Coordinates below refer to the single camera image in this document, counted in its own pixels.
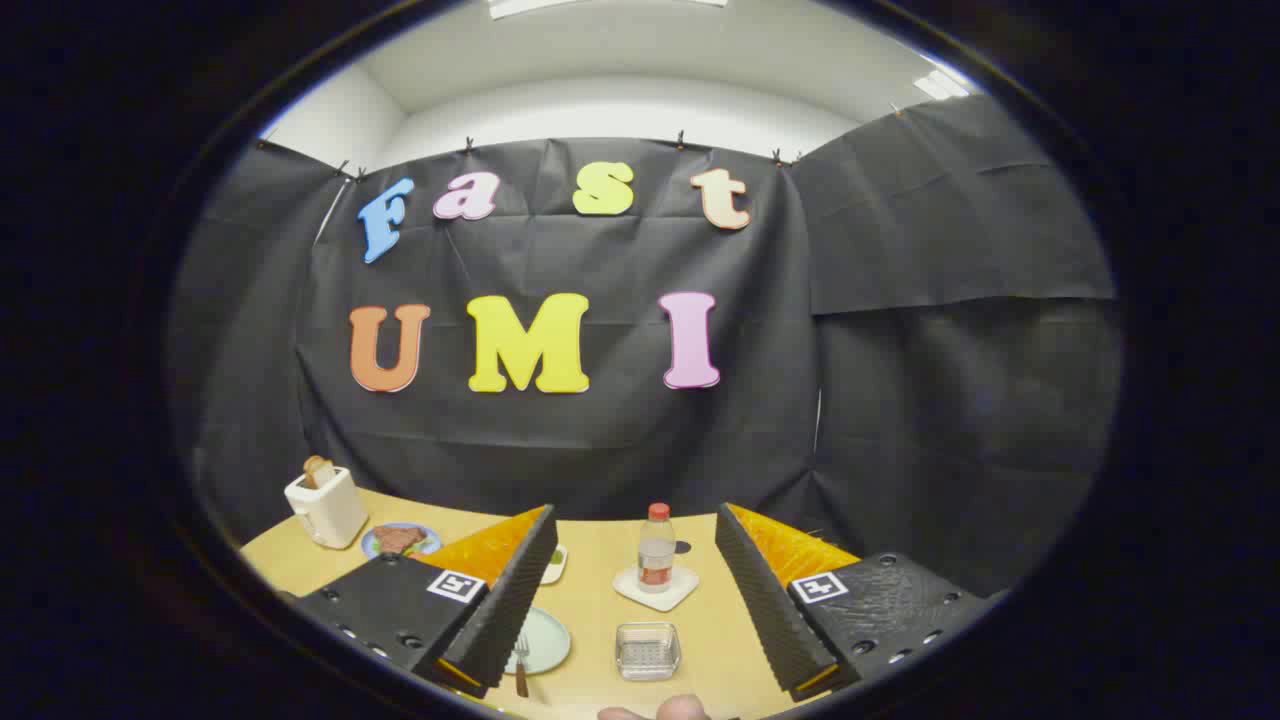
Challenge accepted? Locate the pale green round plate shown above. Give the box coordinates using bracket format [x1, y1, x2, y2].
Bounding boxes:
[503, 607, 572, 676]

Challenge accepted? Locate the white square coaster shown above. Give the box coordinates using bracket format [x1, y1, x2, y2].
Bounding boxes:
[612, 565, 700, 613]

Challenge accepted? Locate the black backdrop cloth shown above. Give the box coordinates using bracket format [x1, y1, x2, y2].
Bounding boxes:
[165, 95, 1126, 601]

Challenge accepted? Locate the small blue plate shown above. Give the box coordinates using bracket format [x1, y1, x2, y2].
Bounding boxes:
[360, 522, 442, 559]

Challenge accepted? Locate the long ceiling light panel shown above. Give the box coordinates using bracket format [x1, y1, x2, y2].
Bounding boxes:
[488, 0, 729, 19]

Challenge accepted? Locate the cream white toaster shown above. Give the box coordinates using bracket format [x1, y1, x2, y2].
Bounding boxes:
[284, 466, 369, 550]

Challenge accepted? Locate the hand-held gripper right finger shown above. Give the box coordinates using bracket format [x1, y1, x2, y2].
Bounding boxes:
[714, 502, 991, 703]

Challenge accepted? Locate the small ceiling light panel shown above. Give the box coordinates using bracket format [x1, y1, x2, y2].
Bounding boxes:
[913, 68, 969, 102]

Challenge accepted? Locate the clear red-capped water bottle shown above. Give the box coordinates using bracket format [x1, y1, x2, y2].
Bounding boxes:
[638, 503, 677, 594]

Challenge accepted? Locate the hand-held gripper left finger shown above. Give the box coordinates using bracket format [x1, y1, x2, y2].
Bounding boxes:
[290, 503, 561, 701]

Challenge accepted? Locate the square metal perforated basket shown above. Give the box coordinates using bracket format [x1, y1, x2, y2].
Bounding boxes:
[615, 622, 682, 682]

